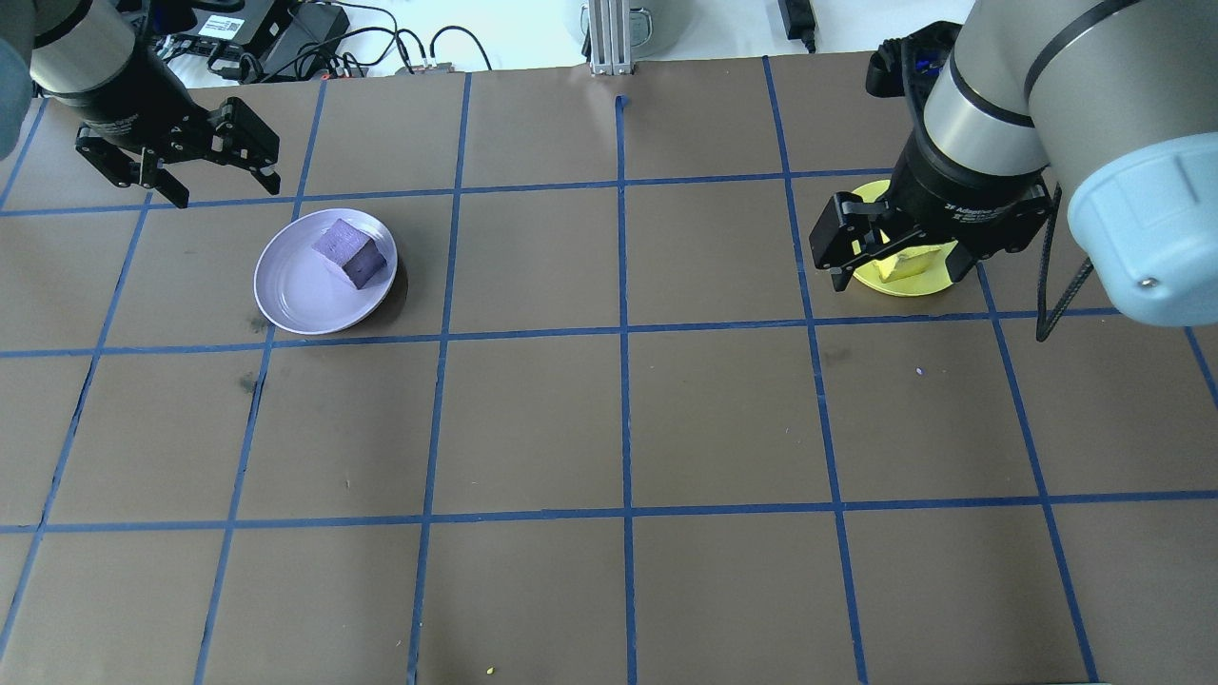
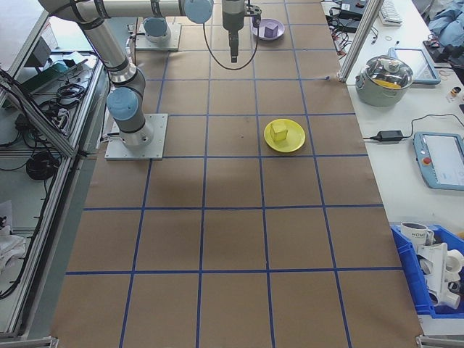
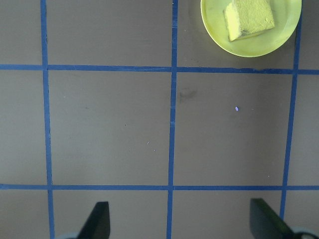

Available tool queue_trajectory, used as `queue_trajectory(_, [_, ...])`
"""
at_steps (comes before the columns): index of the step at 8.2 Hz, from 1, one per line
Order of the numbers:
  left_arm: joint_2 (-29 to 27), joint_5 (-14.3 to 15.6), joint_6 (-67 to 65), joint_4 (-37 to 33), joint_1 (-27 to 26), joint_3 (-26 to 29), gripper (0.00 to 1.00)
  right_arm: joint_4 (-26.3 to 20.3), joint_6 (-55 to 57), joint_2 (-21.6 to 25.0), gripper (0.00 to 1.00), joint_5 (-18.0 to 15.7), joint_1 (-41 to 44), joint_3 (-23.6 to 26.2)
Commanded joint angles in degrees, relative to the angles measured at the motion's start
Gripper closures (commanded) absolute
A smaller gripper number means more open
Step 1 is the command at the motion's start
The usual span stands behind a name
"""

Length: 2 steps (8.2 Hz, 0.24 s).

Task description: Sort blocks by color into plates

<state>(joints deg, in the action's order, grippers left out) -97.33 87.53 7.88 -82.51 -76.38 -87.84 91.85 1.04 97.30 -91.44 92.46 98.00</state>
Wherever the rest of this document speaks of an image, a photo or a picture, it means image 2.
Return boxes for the purple plate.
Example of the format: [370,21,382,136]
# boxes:
[251,18,287,42]

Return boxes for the yellow foam block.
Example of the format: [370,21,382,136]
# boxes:
[270,123,289,143]

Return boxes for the yellow plate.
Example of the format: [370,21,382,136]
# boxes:
[262,117,307,154]

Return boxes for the steel cooking pot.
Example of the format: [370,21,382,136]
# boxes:
[355,54,415,107]

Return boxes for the glass pot lid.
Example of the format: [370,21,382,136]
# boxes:
[363,54,415,91]

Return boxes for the white keyboard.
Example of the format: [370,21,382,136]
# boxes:
[378,0,405,27]

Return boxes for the blue teach pendant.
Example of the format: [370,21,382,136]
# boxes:
[413,130,464,191]
[389,46,442,87]

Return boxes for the green board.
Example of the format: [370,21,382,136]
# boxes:
[20,59,90,96]

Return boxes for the blue cloth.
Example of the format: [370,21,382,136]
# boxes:
[426,6,464,39]

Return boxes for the white mug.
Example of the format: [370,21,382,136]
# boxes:
[399,221,436,248]

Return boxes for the blue plastic bin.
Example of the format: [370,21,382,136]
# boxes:
[390,223,464,320]

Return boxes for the white cloth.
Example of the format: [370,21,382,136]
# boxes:
[0,201,28,280]

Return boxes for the white pipe fittings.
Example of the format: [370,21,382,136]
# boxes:
[415,241,464,308]

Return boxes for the black hanging gripper cable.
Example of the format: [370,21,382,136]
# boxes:
[202,20,260,72]

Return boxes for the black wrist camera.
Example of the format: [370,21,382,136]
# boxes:
[249,4,263,36]

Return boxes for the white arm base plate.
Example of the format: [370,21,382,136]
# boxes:
[134,22,183,52]
[104,112,170,162]

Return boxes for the aluminium profile post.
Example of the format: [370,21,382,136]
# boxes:
[338,0,382,83]

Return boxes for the V-shaped metal bar frame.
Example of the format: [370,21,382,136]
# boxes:
[0,0,112,344]

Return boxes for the black adapter cable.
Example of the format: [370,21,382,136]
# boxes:
[403,113,464,139]

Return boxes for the black cable coil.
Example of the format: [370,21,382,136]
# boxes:
[25,150,61,182]

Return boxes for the aluminium profile rail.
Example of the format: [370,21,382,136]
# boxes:
[415,334,464,348]
[0,336,59,348]

